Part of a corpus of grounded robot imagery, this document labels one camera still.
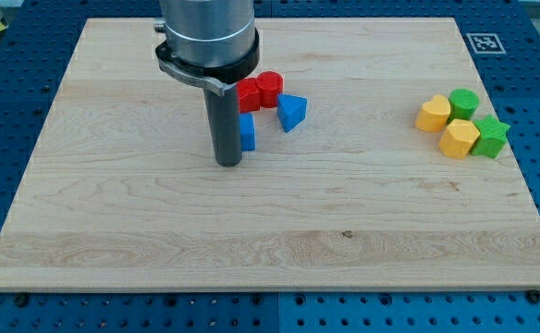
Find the red cylinder block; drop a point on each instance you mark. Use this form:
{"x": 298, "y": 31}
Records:
{"x": 270, "y": 85}

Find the black tool flange mount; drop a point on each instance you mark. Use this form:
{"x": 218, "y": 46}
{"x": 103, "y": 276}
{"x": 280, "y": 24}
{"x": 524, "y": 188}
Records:
{"x": 215, "y": 80}

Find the blue cube block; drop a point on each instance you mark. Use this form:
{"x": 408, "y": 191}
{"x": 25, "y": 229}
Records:
{"x": 247, "y": 132}

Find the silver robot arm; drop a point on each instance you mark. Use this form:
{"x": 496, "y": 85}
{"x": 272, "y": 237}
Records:
{"x": 212, "y": 45}

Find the red block left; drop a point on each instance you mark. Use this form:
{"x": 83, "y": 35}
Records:
{"x": 248, "y": 95}

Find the yellow heart block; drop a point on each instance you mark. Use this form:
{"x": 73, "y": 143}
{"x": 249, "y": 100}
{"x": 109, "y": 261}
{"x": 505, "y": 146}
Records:
{"x": 433, "y": 115}

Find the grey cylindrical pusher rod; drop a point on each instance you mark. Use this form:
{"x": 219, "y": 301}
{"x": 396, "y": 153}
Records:
{"x": 223, "y": 116}

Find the wooden board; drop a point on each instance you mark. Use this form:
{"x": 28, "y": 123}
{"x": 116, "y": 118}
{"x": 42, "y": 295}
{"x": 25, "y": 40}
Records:
{"x": 123, "y": 194}

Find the blue triangle block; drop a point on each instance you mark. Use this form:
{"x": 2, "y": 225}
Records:
{"x": 291, "y": 110}

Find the yellow hexagon block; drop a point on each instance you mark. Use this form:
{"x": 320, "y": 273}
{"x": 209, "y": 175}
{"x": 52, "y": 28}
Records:
{"x": 458, "y": 138}

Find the green star block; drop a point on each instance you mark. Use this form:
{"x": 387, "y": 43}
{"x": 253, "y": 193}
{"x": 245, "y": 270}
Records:
{"x": 493, "y": 136}

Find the green cylinder block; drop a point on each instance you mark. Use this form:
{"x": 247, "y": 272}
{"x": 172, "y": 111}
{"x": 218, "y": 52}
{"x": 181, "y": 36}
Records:
{"x": 463, "y": 103}

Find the white fiducial marker tag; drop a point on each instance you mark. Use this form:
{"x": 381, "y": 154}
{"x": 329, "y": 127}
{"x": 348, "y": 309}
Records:
{"x": 484, "y": 43}

